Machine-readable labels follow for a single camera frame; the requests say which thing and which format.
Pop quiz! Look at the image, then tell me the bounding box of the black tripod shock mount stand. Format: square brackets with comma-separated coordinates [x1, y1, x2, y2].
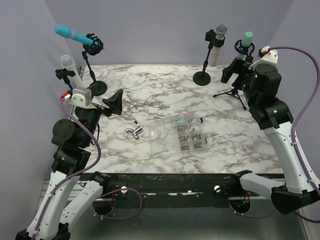
[212, 39, 255, 111]

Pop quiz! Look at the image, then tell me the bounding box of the mint green microphone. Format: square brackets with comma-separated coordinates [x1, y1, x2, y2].
[237, 31, 254, 60]

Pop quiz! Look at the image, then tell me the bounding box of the black round base stand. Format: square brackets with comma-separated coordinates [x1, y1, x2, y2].
[192, 29, 216, 86]

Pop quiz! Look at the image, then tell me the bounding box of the silver glitter microphone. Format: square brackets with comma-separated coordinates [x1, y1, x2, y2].
[210, 23, 228, 67]

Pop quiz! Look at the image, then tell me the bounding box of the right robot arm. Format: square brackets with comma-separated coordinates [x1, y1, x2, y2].
[221, 57, 320, 215]

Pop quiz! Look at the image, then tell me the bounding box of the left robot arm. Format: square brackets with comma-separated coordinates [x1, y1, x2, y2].
[15, 87, 124, 240]

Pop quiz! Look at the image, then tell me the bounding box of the black clip stand left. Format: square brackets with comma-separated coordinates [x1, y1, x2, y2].
[55, 68, 76, 91]

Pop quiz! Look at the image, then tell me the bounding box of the white microphone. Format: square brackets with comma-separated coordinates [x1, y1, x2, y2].
[60, 54, 84, 88]

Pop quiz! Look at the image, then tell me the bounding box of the blue microphone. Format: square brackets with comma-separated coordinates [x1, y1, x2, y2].
[54, 24, 105, 50]

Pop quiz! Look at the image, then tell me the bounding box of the chrome faucet tap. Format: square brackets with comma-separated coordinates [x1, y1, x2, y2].
[125, 120, 143, 140]

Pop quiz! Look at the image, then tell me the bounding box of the clear screw organizer box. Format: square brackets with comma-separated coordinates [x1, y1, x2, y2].
[147, 114, 208, 157]

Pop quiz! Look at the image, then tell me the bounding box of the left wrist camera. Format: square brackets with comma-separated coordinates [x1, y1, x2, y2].
[68, 87, 95, 109]

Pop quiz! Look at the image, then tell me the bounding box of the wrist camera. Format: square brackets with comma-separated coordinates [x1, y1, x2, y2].
[248, 46, 279, 70]
[68, 87, 95, 109]

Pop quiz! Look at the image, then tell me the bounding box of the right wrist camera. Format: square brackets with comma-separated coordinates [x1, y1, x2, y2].
[248, 46, 279, 70]

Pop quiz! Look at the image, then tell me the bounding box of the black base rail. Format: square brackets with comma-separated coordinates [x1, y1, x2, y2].
[74, 171, 286, 210]

